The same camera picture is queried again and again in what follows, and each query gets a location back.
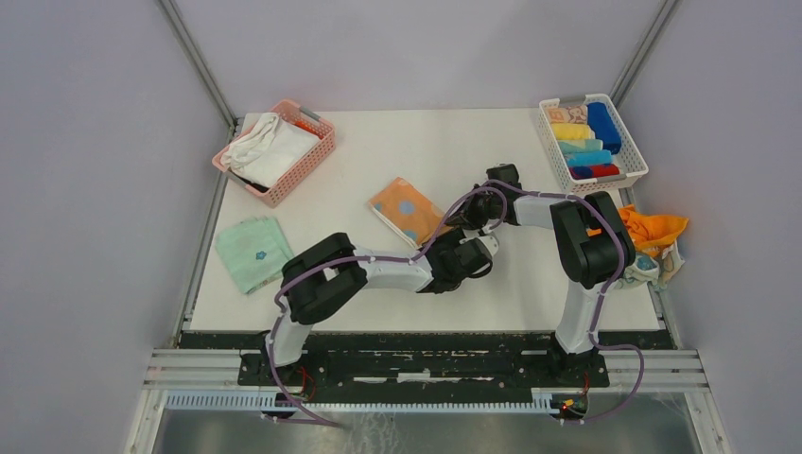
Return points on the patterned white blue towel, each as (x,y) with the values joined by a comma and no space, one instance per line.
(653,271)

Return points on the white plastic basket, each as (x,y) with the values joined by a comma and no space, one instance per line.
(628,160)

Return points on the mint green folded towel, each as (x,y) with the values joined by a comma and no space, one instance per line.
(254,251)

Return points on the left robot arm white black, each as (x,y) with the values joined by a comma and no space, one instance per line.
(320,281)

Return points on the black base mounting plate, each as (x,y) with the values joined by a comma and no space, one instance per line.
(448,368)

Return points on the red blue rolled towel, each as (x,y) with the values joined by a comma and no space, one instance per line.
(593,172)

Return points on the white cloth in basket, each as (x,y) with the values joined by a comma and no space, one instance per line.
(269,150)

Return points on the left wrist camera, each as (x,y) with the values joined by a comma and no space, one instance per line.
(490,243)

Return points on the yellow rolled towel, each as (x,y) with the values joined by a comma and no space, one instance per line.
(571,131)

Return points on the light blue rolled towel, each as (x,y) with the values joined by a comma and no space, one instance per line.
(589,158)

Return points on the white slotted cable duct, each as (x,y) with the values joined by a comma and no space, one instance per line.
(274,401)

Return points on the beige printed rolled towel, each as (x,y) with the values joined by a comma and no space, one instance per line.
(577,114)

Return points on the pink plastic basket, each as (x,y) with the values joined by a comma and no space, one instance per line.
(290,111)

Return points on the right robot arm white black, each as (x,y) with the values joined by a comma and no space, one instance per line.
(593,245)

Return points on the teal rolled towel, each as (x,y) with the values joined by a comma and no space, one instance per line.
(580,145)

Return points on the orange polka dot towel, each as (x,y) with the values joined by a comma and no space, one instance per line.
(408,213)

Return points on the red item in basket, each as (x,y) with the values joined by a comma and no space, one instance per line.
(306,127)

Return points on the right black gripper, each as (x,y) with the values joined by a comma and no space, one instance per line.
(467,218)

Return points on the bright orange towel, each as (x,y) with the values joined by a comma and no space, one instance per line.
(652,234)

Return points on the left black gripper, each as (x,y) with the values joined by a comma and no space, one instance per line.
(451,237)

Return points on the dark blue rolled towel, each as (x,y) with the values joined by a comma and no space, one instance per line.
(601,123)

